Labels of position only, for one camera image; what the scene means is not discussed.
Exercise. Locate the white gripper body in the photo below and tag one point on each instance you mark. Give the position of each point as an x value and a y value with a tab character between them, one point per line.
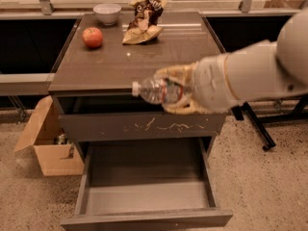
210	82

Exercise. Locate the clear plastic water bottle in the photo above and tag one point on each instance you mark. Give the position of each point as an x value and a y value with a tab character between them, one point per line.
158	91

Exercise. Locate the cans inside cardboard box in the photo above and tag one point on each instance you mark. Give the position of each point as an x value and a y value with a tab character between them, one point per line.
62	139

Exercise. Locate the red apple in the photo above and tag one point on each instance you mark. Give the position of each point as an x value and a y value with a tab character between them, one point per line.
92	37

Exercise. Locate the open grey middle drawer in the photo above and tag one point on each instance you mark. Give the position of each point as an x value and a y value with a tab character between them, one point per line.
148	185

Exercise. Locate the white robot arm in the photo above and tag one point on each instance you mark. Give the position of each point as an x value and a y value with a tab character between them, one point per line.
264	70

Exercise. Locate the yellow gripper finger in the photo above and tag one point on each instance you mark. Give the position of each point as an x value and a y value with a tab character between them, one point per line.
184	107
180	74

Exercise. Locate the crumpled brown chip bag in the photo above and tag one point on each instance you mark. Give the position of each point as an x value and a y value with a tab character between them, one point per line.
144	26

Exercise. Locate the grey drawer cabinet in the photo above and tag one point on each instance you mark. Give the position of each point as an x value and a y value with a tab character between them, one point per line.
100	81

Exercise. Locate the scratched grey upper drawer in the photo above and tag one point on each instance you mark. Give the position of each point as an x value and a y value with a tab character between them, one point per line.
139	126

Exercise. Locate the black metal stand base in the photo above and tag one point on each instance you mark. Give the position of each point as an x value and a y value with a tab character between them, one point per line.
298	113

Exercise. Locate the open cardboard box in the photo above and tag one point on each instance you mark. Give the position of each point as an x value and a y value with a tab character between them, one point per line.
43	133

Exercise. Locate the white ceramic bowl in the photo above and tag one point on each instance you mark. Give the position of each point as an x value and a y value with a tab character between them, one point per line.
108	14

